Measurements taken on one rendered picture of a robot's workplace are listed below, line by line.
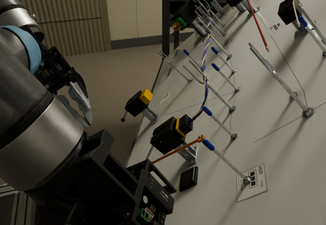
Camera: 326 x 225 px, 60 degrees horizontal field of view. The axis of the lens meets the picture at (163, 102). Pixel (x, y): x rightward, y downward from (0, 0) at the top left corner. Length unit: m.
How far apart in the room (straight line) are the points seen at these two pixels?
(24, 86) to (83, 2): 3.38
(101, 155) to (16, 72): 0.09
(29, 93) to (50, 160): 0.05
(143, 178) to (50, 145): 0.09
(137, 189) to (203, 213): 0.23
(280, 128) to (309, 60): 0.15
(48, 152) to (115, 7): 3.50
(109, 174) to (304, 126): 0.30
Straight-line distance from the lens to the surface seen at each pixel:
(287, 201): 0.39
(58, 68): 0.55
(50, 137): 0.23
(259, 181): 0.43
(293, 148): 0.44
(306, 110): 0.46
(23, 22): 0.60
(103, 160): 0.24
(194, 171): 0.54
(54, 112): 0.24
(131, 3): 3.73
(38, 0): 3.60
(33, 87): 0.24
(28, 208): 1.67
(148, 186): 0.28
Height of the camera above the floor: 1.46
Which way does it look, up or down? 33 degrees down
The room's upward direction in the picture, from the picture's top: straight up
